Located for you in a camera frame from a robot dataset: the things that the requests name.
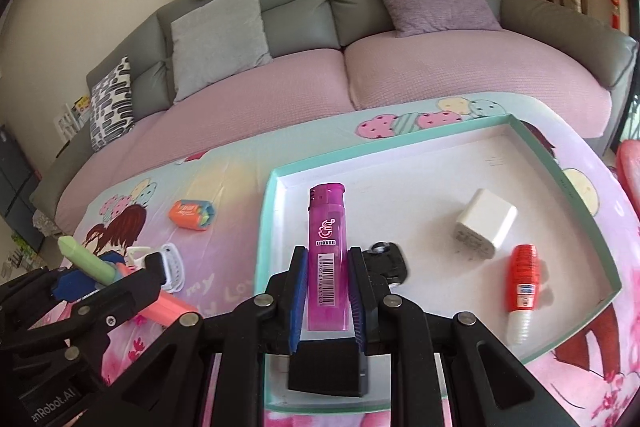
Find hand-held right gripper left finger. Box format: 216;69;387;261
107;246;308;427

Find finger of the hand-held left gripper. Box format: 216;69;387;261
0;253;168;389
0;266;124;324

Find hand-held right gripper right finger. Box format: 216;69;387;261
347;246;551;427

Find white smartwatch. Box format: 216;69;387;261
159;243;187;294

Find purple lighter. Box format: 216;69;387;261
306;183;351;332

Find orange eraser packet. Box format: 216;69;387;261
168;199;217;233

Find teal cardboard box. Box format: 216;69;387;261
252;113;623;415

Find white charger plug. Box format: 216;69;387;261
454;188;518;260

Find green printed packets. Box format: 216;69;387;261
0;232;41;278

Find white lace cloth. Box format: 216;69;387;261
32;209;58;238

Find black cabinet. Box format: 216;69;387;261
0;124;41;248

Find white magazine rack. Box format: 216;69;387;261
54;96;93;142

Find black white patterned cushion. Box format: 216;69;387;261
89;56;136;152

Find pink sofa seat cover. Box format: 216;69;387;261
55;27;613;228

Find red plastic stool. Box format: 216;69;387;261
615;139;640;208

